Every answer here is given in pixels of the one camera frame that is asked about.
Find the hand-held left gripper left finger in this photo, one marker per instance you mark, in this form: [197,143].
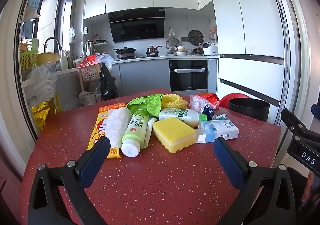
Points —
[95,157]

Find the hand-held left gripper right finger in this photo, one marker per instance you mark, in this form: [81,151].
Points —
[230,162]

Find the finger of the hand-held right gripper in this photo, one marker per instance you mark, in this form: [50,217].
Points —
[315,110]
[292,121]

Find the white and blue carton box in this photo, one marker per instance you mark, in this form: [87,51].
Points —
[220,128]

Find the white paper towel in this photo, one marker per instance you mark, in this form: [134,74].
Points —
[117,125]

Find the black trash bin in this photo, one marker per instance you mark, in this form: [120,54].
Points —
[250,110]

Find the yellow and orange packet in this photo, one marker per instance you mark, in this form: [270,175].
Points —
[98,125]

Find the dark blue crumpled wrapper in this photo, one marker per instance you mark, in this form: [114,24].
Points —
[208,112]

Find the red stool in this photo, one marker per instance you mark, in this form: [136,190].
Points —
[225,101]

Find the white crumpled tissue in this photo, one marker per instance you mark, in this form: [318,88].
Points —
[150,130]

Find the yellow sponge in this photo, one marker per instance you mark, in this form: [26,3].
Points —
[172,132]

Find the red wrapper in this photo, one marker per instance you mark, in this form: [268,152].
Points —
[212,98]

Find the pink crumpled plastic bag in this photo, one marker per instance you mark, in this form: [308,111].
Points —
[197,103]

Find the gold foil bag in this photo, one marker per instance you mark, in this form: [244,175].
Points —
[42,113]

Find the black plastic bag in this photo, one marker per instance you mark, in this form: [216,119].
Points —
[108,85]

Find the green plastic bag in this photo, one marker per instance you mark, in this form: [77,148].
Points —
[147,102]

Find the yellow foam fruit net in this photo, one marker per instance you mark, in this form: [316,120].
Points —
[175,101]

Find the beige perforated basket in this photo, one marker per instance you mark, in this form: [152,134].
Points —
[88,72]

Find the clear plastic bags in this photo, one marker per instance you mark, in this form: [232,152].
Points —
[41,82]

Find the black built-in oven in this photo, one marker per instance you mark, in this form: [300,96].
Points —
[187,77]

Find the grey kitchen counter cabinets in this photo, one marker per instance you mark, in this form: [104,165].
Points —
[142,75]

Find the white refrigerator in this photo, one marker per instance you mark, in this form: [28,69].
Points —
[250,27]

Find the white rice cooker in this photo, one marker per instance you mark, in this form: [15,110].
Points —
[210,49]

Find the yellow basin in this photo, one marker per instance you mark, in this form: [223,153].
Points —
[48,58]

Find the white spice rack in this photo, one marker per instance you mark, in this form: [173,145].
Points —
[100,47]

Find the black wok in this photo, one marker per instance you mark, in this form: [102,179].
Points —
[125,51]

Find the small dark pot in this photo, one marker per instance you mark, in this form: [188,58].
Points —
[198,50]

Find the green plastic basket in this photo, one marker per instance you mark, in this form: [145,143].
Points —
[27,60]

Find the steel kitchen faucet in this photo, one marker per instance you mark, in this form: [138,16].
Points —
[58,44]

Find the steel pot with lid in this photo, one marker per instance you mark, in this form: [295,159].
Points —
[153,50]

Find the stack of white bowls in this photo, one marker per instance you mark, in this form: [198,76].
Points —
[181,50]

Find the hanging white plastic bag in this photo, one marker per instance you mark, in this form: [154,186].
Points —
[72,35]

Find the round dark baking tray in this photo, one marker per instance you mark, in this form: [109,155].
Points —
[196,37]

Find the round steel steamer rack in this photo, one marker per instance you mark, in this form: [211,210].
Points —
[172,44]

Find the black range hood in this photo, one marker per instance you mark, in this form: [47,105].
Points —
[137,25]

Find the blue hanging cloth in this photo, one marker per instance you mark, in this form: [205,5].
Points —
[28,29]

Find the grey sliding door frame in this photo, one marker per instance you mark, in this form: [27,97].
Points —
[295,40]

